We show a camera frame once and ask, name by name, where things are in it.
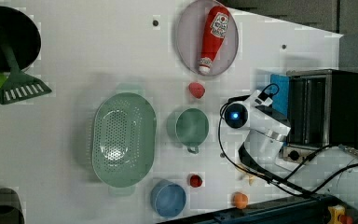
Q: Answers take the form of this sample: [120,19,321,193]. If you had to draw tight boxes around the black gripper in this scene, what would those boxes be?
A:
[256,105,290,127]

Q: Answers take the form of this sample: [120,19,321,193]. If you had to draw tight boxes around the silver black toaster oven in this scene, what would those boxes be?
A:
[270,69,358,163]

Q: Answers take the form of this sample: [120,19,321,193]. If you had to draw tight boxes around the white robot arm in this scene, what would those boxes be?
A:
[219,101,358,197]

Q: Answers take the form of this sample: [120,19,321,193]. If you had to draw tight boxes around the peeled toy banana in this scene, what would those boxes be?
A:
[239,169,255,186]

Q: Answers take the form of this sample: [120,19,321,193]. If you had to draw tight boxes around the red toy strawberry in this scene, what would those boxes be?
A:
[188,82,205,99]

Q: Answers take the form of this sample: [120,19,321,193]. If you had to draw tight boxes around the mint green mug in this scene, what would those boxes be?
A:
[166,107,209,154]

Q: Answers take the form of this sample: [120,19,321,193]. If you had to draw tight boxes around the orange toy fruit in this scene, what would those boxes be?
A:
[232,192,249,209]

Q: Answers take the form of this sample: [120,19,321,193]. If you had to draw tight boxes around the red ketchup bottle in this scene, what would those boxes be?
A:
[199,6,229,75]

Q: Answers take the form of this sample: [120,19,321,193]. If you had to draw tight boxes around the small dark red fruit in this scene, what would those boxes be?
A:
[189,175,202,188]

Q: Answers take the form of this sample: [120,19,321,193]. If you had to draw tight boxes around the grey round plate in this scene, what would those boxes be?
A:
[175,0,239,77]

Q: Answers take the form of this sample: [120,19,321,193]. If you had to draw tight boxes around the yellow red toy object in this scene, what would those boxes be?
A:
[327,205,353,224]

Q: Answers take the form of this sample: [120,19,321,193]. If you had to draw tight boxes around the blue cup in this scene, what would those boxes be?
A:
[150,179,186,218]

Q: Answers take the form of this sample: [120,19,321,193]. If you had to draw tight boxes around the mint green oval colander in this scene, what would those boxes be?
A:
[91,83,157,197]

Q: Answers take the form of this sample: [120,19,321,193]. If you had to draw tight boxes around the dark green slotted spatula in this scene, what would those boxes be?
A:
[0,27,52,105]

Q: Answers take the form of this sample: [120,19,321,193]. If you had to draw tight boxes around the black utensil holder cup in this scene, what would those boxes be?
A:
[0,6,41,72]

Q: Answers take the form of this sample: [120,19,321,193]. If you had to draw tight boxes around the grey cup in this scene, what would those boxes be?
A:
[0,188,25,224]

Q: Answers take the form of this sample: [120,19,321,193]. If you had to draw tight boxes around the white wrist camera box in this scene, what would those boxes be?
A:
[249,90,273,106]

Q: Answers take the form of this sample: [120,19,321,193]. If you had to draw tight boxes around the black camera cable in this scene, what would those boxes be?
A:
[217,82,358,224]

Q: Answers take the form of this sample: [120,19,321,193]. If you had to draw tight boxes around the dark blue table rail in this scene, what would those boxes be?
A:
[159,194,358,224]

